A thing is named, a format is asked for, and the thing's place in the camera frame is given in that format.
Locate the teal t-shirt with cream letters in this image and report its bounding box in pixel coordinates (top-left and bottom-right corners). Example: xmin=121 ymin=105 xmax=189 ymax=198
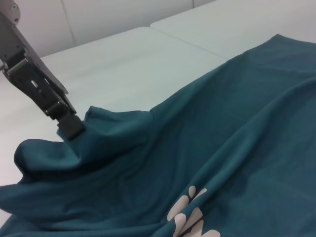
xmin=0 ymin=34 xmax=316 ymax=237

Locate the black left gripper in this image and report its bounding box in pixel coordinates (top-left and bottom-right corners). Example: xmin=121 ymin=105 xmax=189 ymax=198
xmin=0 ymin=12 xmax=86 ymax=142

